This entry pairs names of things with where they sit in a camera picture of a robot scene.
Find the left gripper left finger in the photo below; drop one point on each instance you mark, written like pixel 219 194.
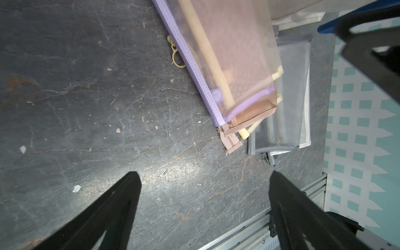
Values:
pixel 110 217

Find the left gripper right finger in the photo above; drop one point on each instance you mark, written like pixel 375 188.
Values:
pixel 298 219

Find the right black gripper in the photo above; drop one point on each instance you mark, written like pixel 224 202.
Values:
pixel 374 53

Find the pink brown mesh pouch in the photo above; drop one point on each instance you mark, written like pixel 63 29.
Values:
pixel 237 62

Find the grey pouch under white pouch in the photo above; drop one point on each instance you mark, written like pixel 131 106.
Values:
pixel 272 158

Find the white grey mesh pouch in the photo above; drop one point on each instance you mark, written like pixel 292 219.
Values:
pixel 288 129

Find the cream canvas tote bag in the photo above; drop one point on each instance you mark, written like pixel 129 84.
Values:
pixel 287 14

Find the yellow trimmed clear pouch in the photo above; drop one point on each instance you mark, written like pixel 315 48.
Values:
pixel 262 105

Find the purple mesh pouch upper left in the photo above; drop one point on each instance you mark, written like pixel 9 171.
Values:
pixel 193 72

